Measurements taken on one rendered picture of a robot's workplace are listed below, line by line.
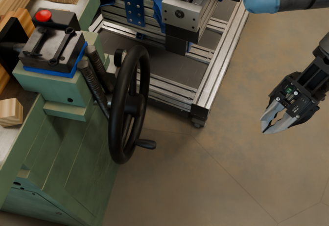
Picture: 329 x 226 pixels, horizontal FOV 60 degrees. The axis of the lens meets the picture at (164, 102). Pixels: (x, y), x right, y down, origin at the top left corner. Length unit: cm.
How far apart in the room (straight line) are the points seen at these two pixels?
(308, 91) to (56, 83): 47
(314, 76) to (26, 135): 55
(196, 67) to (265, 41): 67
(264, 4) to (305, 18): 181
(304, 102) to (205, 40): 118
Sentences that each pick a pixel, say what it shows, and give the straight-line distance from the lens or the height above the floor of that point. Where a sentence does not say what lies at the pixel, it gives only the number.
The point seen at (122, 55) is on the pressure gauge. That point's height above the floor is 69.
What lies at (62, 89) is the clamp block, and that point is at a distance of 61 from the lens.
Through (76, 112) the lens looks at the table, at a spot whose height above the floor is 87.
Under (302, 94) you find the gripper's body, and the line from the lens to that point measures 56.
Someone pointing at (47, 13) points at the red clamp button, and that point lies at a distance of 62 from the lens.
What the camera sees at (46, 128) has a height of 82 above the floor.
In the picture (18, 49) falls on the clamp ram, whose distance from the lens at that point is 68.
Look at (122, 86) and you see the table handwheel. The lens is 56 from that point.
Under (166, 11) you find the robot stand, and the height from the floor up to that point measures 74.
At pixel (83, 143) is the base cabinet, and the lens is 94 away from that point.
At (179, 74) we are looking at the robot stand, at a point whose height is 21.
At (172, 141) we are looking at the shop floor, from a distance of 154.
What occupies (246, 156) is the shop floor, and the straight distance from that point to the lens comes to 156.
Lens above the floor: 140
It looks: 58 degrees down
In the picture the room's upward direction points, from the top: straight up
